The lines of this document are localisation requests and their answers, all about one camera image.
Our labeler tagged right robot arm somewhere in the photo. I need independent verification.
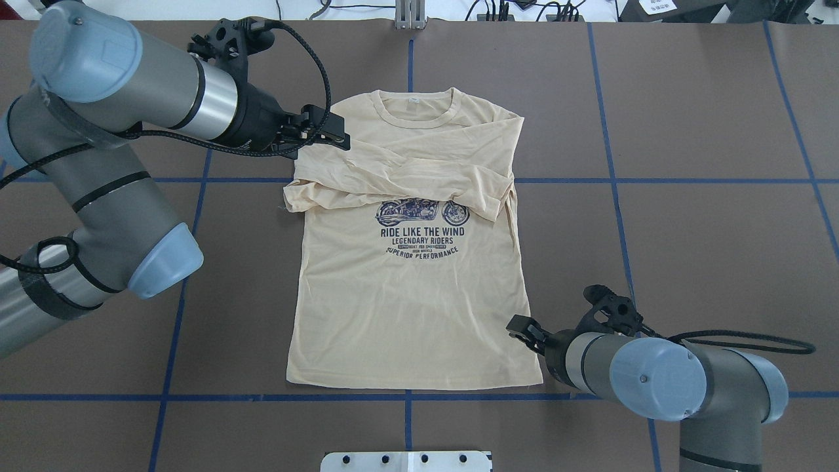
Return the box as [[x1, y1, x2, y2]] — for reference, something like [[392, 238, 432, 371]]
[[507, 315, 789, 471]]

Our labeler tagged cream long-sleeve printed shirt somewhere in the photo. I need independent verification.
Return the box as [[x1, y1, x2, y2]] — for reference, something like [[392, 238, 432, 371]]
[[283, 88, 543, 391]]

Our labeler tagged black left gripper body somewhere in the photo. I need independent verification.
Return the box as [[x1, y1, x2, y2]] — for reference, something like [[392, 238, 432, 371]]
[[227, 83, 307, 158]]

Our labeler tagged aluminium frame post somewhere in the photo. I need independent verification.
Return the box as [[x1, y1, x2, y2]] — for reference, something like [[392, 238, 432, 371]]
[[395, 0, 427, 31]]

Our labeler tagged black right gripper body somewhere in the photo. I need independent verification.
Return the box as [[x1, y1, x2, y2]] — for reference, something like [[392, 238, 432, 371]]
[[543, 331, 579, 387]]

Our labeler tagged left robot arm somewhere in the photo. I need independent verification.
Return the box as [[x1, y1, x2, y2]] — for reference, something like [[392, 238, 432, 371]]
[[2, 1, 351, 357]]

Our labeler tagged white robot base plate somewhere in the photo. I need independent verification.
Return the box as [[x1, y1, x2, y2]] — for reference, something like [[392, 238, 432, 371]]
[[320, 450, 494, 471]]

